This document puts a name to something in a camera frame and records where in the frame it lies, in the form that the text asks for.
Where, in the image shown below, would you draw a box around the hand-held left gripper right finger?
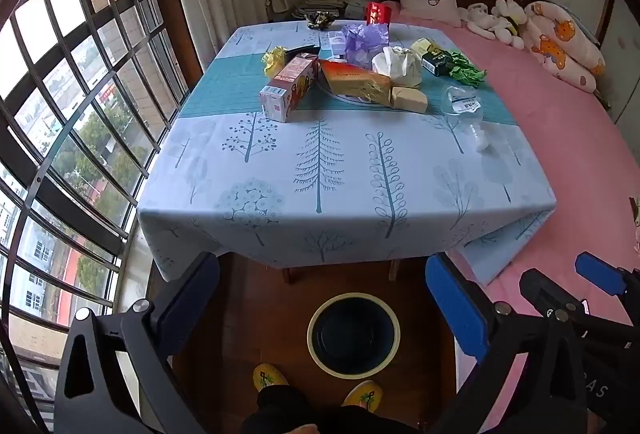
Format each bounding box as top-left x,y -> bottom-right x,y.
425,253 -> 588,434

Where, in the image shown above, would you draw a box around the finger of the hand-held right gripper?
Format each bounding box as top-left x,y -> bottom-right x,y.
519,269 -> 640,340
574,252 -> 640,299

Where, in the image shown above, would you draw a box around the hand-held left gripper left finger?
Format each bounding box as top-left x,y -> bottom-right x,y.
52,251 -> 221,434

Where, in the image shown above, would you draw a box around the blue trash bin cream rim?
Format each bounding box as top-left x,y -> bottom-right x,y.
306,292 -> 401,377

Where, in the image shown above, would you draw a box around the green wrapper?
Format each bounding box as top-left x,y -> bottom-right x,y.
446,51 -> 487,88

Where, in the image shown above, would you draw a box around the orange box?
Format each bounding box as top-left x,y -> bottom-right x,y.
319,58 -> 393,107

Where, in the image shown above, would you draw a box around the white paper wrapper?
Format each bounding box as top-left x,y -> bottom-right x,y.
371,45 -> 423,89

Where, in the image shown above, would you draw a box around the yellow wrapper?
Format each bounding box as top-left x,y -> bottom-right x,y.
262,46 -> 291,79

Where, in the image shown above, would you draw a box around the purple plastic bag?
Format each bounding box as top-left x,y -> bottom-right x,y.
341,22 -> 390,64

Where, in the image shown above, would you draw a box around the white purple box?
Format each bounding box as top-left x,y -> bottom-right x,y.
320,31 -> 348,62

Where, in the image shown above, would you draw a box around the small colourful toy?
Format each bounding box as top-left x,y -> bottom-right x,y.
629,196 -> 640,259

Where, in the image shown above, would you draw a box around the wooden table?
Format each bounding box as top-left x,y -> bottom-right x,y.
281,259 -> 402,285

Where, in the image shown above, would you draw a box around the pink bedsheet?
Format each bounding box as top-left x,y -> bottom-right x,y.
385,1 -> 640,350

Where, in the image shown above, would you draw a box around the yellow embroidered slipper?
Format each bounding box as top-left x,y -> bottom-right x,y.
342,380 -> 385,412
252,363 -> 291,395

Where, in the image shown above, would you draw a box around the black pants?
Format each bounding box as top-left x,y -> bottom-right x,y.
240,384 -> 426,434

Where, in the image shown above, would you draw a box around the blue tree print tablecloth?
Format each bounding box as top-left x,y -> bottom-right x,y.
136,21 -> 558,287

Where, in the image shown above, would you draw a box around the clear plastic bottle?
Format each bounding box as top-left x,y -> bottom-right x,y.
442,86 -> 493,153

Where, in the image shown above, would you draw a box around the beige box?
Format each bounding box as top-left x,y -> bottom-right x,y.
391,86 -> 429,113

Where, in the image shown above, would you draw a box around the window with black grille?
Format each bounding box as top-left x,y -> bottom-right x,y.
0,0 -> 201,415

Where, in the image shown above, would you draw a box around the pink carton box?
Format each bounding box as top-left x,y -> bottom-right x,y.
259,54 -> 321,123

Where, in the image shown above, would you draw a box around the bear print pillow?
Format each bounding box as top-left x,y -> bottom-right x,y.
522,1 -> 607,93

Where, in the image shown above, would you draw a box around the dark green box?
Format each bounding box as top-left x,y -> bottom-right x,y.
421,50 -> 456,78

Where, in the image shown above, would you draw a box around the yellow packet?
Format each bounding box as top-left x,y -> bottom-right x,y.
411,38 -> 443,59

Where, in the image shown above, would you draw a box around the white plush toy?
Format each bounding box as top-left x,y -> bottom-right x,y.
460,0 -> 528,49

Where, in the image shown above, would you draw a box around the red box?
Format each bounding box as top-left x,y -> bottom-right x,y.
366,2 -> 393,27

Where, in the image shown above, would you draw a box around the stack of newspapers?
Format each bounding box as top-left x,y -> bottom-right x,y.
298,0 -> 346,19

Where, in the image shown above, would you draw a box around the brown wooden window frame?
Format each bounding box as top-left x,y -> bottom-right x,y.
140,0 -> 203,89

